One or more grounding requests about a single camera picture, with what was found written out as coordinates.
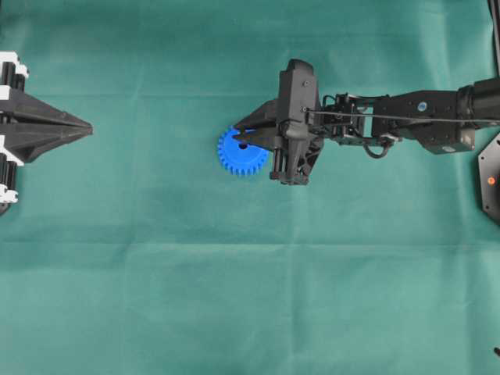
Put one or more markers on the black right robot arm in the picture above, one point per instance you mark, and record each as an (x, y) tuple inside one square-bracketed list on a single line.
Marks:
[(441, 121)]

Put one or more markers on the blue plastic gear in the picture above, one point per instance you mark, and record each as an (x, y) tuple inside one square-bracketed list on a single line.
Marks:
[(240, 159)]

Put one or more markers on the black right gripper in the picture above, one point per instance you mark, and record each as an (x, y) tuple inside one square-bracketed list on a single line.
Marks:
[(298, 98)]

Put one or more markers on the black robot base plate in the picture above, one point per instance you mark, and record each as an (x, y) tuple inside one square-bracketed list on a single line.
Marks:
[(488, 164)]

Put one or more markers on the green table cloth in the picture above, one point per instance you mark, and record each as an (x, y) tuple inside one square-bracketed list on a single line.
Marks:
[(132, 251)]

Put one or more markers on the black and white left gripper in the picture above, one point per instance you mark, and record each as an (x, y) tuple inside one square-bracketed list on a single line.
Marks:
[(24, 142)]

